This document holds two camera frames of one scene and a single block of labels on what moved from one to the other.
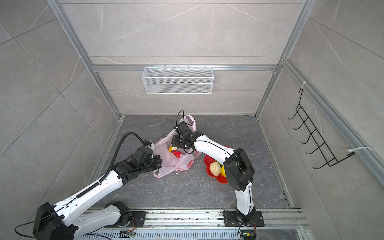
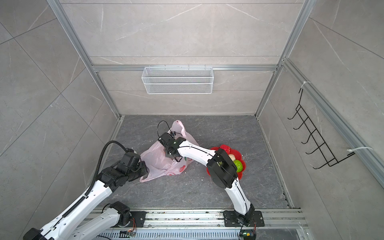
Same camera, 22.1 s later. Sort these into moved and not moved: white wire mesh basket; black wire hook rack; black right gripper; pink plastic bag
Moved: black right gripper; pink plastic bag
Not moved: white wire mesh basket; black wire hook rack
